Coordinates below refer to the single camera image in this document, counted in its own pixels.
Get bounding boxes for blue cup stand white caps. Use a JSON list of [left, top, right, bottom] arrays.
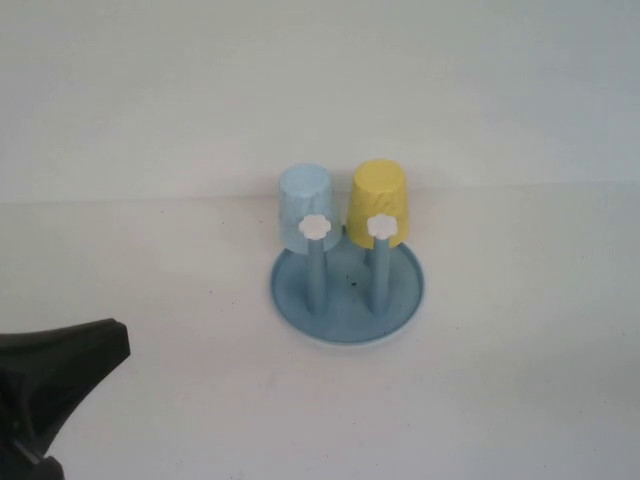
[[264, 213, 427, 349]]

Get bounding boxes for light blue plastic cup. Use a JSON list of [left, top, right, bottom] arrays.
[[277, 162, 342, 256]]

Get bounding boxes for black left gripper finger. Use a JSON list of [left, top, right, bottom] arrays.
[[0, 318, 132, 447], [0, 447, 65, 480]]

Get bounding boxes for yellow plastic cup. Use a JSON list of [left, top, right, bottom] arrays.
[[346, 158, 412, 250]]

